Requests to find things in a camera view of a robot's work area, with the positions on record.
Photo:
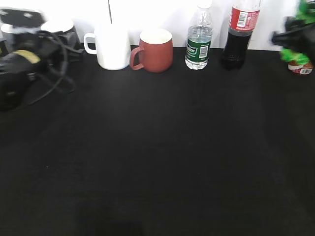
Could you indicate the black ceramic mug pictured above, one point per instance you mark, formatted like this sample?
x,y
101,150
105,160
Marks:
x,y
65,29

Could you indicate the green soda bottle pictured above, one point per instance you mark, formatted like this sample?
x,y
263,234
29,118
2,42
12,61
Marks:
x,y
305,15

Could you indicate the red ceramic mug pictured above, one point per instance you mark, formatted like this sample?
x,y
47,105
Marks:
x,y
155,51

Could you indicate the cola bottle red label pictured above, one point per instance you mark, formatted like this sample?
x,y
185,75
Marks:
x,y
243,19

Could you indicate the white ceramic mug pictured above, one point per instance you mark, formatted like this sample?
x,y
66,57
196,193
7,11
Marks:
x,y
111,45

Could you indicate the brown coffee drink bottle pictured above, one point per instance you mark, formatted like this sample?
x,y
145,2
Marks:
x,y
301,69

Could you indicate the grey ceramic mug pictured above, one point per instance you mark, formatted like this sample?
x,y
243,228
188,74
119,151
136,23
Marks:
x,y
8,36

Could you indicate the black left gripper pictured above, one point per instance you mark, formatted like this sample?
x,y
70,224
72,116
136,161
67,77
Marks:
x,y
33,48

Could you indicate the cestbon water bottle green label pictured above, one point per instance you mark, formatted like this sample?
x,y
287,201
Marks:
x,y
199,36

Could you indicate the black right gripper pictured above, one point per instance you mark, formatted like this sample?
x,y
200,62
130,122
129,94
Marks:
x,y
304,37

